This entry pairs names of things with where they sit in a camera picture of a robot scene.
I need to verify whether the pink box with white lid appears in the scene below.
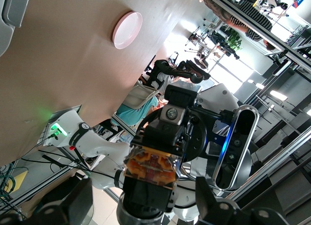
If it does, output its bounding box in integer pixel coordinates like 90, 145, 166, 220
0, 0, 32, 57

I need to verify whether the green potted plant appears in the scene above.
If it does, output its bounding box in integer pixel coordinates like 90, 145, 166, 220
225, 30, 243, 51

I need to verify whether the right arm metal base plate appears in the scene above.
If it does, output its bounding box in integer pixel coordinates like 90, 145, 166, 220
38, 104, 82, 148

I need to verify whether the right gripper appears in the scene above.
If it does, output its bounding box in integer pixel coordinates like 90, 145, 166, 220
130, 83, 240, 162

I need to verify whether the pale pink round plate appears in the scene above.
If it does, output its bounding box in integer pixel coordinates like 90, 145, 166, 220
112, 11, 143, 50

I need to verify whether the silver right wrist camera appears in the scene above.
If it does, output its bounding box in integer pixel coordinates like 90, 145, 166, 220
212, 104, 259, 192

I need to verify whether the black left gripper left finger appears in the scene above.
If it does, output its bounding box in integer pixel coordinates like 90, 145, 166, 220
34, 176, 94, 225

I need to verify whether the person in striped shirt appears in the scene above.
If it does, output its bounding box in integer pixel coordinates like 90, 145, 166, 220
200, 0, 274, 42

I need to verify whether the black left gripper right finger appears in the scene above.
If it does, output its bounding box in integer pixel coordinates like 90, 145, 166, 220
195, 176, 291, 225

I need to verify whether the orange push-button switch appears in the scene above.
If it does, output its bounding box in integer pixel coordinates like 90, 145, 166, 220
116, 147, 183, 225

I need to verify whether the person in teal shirt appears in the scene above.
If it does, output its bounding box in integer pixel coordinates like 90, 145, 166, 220
116, 96, 160, 126

